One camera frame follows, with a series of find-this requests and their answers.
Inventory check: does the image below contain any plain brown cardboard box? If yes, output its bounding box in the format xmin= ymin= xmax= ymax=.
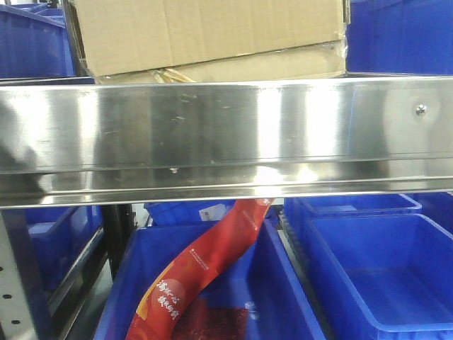
xmin=72 ymin=1 xmax=350 ymax=84

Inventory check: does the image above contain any blue bin lower centre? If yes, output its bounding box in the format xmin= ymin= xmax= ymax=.
xmin=93 ymin=220 xmax=325 ymax=339

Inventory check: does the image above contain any blue bin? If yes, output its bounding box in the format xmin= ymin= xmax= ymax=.
xmin=93 ymin=220 xmax=325 ymax=339
xmin=23 ymin=205 xmax=103 ymax=291
xmin=346 ymin=1 xmax=452 ymax=75
xmin=283 ymin=194 xmax=452 ymax=339
xmin=1 ymin=3 xmax=75 ymax=79

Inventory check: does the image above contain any red snack bag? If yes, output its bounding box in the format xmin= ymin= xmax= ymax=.
xmin=125 ymin=198 xmax=274 ymax=339

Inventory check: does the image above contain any blue bin lower right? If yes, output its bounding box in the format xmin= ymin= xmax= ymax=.
xmin=283 ymin=194 xmax=452 ymax=339

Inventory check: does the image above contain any blue bin lower left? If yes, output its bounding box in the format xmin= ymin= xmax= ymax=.
xmin=23 ymin=205 xmax=103 ymax=291

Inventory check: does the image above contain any blue bin upper left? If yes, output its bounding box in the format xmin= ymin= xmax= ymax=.
xmin=1 ymin=3 xmax=75 ymax=79

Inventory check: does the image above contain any blue bin upper right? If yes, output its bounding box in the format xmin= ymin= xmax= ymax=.
xmin=346 ymin=1 xmax=452 ymax=75

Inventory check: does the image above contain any stainless steel shelf rail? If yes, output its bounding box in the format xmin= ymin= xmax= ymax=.
xmin=1 ymin=76 xmax=452 ymax=208

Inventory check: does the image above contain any white perforated shelf post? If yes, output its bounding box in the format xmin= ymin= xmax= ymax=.
xmin=1 ymin=210 xmax=54 ymax=339

